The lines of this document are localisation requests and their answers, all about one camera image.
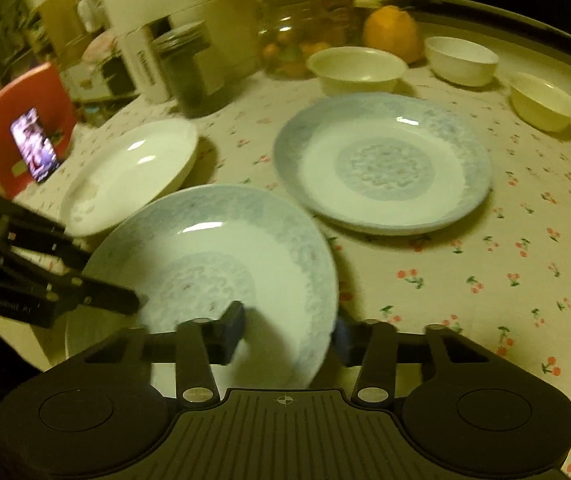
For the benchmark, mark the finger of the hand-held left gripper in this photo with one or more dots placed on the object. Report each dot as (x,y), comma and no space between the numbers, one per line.
(110,297)
(50,245)

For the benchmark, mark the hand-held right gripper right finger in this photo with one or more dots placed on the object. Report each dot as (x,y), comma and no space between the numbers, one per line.
(344,344)

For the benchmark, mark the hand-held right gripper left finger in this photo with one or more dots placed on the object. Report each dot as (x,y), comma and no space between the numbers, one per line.
(233,329)

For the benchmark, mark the blue patterned plate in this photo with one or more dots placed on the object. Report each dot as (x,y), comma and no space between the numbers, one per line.
(215,240)
(315,160)

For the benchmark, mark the plain white plate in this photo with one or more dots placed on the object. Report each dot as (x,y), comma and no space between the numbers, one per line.
(130,175)

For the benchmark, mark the wide cream bowl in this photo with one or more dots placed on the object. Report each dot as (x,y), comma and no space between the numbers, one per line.
(355,66)

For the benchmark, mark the small cream bowl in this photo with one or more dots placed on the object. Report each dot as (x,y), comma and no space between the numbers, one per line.
(540,102)

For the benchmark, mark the smartphone with lit screen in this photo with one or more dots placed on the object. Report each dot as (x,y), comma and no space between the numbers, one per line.
(32,142)

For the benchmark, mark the red chair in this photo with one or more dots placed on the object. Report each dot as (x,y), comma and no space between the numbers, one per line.
(10,110)

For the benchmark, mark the floral cherry print tablecloth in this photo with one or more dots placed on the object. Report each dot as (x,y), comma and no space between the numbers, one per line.
(515,240)

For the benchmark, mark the dark jar with lid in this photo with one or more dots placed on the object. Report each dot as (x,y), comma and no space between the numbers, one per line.
(185,80)

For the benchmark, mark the yellowish cardboard box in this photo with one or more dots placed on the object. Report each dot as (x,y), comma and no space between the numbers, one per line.
(62,25)

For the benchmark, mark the white kitchen appliance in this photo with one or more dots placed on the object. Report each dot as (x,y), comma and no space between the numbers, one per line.
(175,0)

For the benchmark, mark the deep white bowl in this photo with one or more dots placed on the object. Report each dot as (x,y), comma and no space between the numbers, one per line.
(460,67)

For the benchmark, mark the glass jar of small fruits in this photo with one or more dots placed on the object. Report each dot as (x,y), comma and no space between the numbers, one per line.
(310,30)

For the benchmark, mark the large orange citrus fruit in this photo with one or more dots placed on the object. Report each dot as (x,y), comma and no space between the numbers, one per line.
(393,32)

